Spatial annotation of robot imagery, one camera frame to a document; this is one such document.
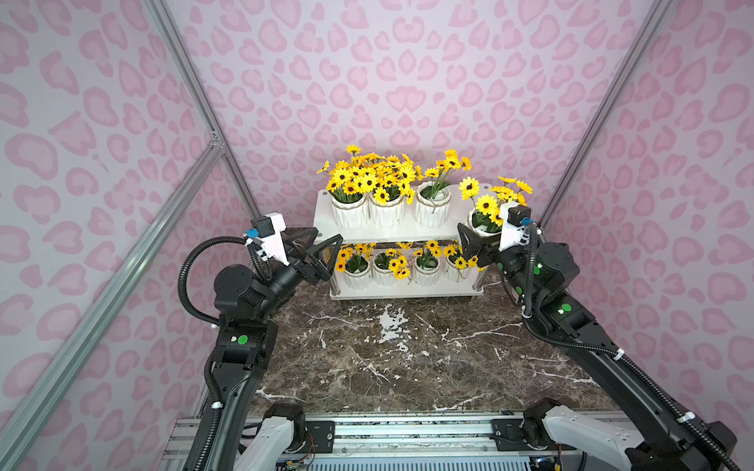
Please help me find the white two-tier shelf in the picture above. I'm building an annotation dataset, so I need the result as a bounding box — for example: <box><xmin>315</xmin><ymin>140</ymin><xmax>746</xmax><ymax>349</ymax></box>
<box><xmin>314</xmin><ymin>188</ymin><xmax>486</xmax><ymax>300</ymax></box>

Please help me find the sunflower pot top second-left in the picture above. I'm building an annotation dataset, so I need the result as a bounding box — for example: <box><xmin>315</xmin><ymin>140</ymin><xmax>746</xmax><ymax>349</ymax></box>
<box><xmin>357</xmin><ymin>153</ymin><xmax>422</xmax><ymax>228</ymax></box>

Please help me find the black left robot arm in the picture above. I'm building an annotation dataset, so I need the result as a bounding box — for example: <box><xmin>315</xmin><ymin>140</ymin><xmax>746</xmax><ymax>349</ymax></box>
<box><xmin>177</xmin><ymin>228</ymin><xmax>343</xmax><ymax>470</ymax></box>

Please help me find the sunflower pot second-left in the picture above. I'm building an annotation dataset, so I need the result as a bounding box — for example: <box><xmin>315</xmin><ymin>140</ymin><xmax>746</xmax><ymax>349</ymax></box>
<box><xmin>373</xmin><ymin>248</ymin><xmax>410</xmax><ymax>287</ymax></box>
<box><xmin>357</xmin><ymin>153</ymin><xmax>422</xmax><ymax>228</ymax></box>

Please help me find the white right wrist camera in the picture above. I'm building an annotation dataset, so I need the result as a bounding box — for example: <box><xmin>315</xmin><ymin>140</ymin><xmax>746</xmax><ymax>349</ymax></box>
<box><xmin>499</xmin><ymin>202</ymin><xmax>531</xmax><ymax>251</ymax></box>

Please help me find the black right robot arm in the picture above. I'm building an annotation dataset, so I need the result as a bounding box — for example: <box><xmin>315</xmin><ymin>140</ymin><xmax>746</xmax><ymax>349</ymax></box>
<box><xmin>458</xmin><ymin>221</ymin><xmax>738</xmax><ymax>470</ymax></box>

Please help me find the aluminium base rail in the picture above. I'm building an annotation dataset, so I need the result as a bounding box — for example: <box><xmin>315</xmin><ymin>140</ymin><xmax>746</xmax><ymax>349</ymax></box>
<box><xmin>157</xmin><ymin>411</ymin><xmax>679</xmax><ymax>471</ymax></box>

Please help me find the sunflower pot bottom second-left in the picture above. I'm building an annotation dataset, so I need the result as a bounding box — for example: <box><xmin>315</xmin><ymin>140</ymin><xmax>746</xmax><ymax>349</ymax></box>
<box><xmin>373</xmin><ymin>248</ymin><xmax>410</xmax><ymax>287</ymax></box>

